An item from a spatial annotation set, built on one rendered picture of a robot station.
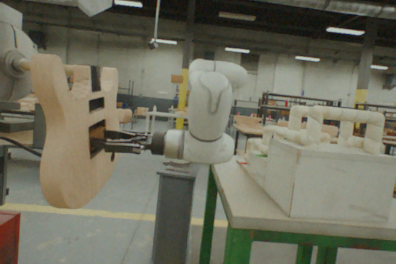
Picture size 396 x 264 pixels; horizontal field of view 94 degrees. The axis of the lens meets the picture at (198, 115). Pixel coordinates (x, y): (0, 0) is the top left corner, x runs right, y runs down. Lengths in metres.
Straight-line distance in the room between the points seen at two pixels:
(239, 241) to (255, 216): 0.08
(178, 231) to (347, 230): 1.11
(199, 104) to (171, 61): 11.57
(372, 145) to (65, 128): 0.75
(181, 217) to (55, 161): 1.08
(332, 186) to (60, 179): 0.64
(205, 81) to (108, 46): 12.76
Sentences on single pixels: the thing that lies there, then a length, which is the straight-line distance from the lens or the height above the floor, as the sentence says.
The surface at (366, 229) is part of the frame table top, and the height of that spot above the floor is 0.92.
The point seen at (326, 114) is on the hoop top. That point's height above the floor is 1.19.
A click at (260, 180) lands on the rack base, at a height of 0.95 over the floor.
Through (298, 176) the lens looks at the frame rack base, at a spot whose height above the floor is 1.04.
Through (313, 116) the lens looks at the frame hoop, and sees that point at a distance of 0.54.
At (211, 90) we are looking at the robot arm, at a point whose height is 1.22.
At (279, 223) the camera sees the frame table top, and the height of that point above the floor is 0.92.
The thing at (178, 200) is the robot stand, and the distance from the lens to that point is 1.42.
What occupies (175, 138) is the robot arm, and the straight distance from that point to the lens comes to 0.55.
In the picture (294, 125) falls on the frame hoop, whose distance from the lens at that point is 0.61.
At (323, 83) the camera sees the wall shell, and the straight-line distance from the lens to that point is 14.45.
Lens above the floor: 1.18
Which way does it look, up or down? 3 degrees down
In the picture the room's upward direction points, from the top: 6 degrees clockwise
